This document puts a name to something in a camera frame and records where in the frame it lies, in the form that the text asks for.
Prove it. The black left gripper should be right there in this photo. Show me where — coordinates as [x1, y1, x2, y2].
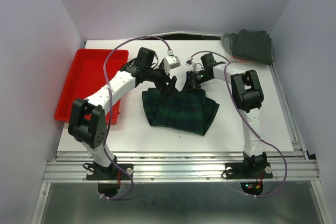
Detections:
[145, 61, 177, 97]

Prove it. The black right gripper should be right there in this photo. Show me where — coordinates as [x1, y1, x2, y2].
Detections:
[181, 70, 212, 94]

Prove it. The green plaid skirt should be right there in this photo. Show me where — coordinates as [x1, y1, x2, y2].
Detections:
[142, 88, 219, 136]

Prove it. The grey dotted skirt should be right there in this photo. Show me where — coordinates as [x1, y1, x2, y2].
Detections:
[232, 29, 274, 65]

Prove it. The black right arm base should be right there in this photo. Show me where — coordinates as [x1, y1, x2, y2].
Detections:
[221, 162, 273, 180]

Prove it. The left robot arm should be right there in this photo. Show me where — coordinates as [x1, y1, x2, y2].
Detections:
[68, 47, 181, 179]

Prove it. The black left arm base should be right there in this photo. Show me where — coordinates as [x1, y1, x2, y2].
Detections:
[82, 162, 133, 181]

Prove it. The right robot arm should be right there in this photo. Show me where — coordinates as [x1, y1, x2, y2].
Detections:
[183, 50, 267, 179]

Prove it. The folded pink patterned skirt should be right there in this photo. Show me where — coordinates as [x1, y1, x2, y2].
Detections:
[230, 56, 257, 63]

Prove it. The folded light grey skirt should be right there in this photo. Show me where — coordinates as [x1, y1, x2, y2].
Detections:
[220, 33, 238, 55]

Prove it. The red plastic tray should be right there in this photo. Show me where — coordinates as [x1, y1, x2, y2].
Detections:
[54, 48, 129, 125]

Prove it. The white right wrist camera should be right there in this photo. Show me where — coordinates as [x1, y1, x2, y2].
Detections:
[186, 58, 202, 72]

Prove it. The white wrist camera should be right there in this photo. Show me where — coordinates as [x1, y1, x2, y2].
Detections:
[186, 58, 202, 72]
[163, 56, 181, 74]

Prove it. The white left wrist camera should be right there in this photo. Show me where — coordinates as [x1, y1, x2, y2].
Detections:
[163, 56, 181, 74]

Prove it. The aluminium frame rail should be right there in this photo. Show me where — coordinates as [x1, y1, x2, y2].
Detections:
[43, 151, 320, 183]

